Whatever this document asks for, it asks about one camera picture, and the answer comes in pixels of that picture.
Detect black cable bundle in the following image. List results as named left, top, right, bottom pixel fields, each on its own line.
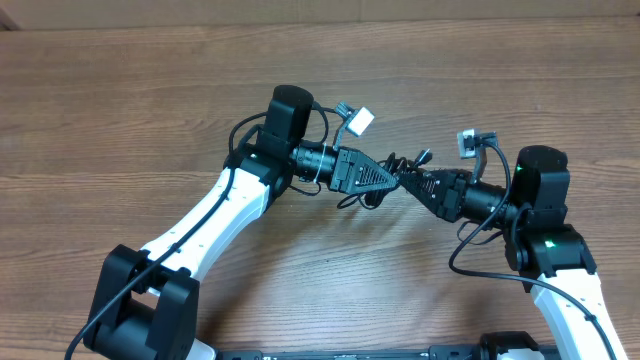
left=335, top=148, right=434, bottom=211

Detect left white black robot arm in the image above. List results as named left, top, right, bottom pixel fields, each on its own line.
left=65, top=85, right=397, bottom=360

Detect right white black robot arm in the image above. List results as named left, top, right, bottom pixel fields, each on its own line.
left=400, top=145, right=626, bottom=359

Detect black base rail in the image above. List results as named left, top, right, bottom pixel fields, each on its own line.
left=214, top=330, right=561, bottom=360

